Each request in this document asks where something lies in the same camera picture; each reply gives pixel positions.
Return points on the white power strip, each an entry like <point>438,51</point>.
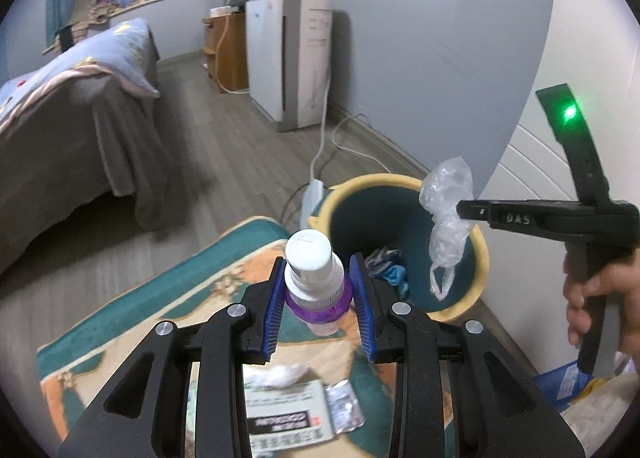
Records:
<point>314,198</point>

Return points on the wooden cabinet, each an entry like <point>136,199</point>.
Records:
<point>235,53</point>

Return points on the teal bin with yellow rim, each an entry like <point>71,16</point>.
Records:
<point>365,218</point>

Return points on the blue flat packet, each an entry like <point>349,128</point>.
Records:
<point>562,383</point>

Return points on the white crumpled tissue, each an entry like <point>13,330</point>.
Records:
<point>277,375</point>

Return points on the white bottle with purple band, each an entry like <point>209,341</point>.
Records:
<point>307,258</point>

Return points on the person's right hand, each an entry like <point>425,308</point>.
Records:
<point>625,298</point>

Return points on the white fluffy cloth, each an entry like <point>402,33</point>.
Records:
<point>610,413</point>

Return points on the wooden bed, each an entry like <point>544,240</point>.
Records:
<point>50,163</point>

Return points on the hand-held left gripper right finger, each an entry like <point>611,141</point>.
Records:
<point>364,318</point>

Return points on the plaid pillow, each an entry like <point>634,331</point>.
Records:
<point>97,16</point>

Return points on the white box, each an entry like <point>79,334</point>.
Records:
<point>222,11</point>

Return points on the blue floral quilt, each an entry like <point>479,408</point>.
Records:
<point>75,58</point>

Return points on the green cushion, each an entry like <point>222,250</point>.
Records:
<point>87,1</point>

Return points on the teal and orange patterned mat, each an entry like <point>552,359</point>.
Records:
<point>150,288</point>

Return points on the white card packet black label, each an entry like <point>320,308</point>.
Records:
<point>285,413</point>

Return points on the silver blister pack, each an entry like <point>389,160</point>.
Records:
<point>345,408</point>

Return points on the wooden windowsill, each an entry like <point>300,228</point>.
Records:
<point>145,1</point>

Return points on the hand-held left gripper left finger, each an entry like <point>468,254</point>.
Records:
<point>270,318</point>

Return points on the grey bedspread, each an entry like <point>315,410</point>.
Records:
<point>75,178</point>

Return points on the white panelled door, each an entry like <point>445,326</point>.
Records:
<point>530,158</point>

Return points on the white air purifier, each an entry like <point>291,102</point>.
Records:
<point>265,53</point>

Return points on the clear plastic bag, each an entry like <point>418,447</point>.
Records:
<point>447,183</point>

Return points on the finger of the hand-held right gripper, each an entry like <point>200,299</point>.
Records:
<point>475,212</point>

